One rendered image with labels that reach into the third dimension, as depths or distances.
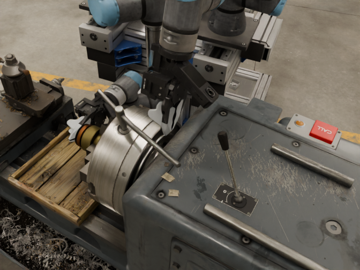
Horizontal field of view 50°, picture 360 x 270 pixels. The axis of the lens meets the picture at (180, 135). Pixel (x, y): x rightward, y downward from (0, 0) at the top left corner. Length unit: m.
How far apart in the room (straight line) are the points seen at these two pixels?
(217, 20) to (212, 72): 0.20
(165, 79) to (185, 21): 0.13
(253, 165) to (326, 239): 0.23
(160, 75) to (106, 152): 0.29
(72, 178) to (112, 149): 0.40
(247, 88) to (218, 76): 1.36
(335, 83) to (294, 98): 0.44
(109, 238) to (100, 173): 0.29
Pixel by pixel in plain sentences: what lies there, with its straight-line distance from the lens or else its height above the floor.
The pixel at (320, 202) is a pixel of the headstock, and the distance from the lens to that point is 0.93.
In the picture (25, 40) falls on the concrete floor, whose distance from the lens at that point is 3.77.
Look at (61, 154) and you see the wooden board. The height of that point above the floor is 0.89.
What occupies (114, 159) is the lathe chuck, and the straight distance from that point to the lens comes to 1.01.
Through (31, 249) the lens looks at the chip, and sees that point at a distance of 1.62.
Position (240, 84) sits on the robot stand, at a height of 0.21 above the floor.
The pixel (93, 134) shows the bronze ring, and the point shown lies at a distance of 1.18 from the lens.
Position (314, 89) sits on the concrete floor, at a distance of 3.36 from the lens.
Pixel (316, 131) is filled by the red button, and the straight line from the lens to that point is 1.07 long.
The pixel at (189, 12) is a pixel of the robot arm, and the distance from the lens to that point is 0.77.
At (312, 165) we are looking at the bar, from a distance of 0.97.
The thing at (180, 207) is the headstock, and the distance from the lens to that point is 0.85.
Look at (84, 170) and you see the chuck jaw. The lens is 1.11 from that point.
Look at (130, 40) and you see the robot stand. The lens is 1.74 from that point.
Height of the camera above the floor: 1.97
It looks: 46 degrees down
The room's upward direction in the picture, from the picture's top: 4 degrees clockwise
